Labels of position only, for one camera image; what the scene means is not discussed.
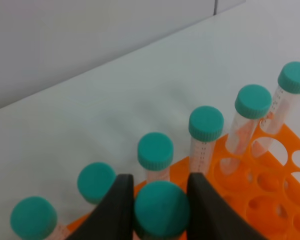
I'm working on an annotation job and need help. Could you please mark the row tube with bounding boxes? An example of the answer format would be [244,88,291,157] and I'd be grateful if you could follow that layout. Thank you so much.
[251,61,300,159]
[10,196,71,240]
[77,162,117,205]
[220,84,272,175]
[188,105,224,176]
[137,132,174,183]

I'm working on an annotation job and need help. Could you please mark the orange test tube rack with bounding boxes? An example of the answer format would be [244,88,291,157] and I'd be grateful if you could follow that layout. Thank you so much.
[68,126,300,240]

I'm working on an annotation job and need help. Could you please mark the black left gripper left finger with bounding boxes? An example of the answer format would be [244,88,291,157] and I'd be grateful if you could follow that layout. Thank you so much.
[67,174,135,240]

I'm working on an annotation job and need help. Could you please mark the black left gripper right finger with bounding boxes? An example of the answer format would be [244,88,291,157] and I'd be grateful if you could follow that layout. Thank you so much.
[186,173,265,240]

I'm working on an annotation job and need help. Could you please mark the test tube green cap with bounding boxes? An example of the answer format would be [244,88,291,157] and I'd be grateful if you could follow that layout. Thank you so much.
[133,181,191,240]

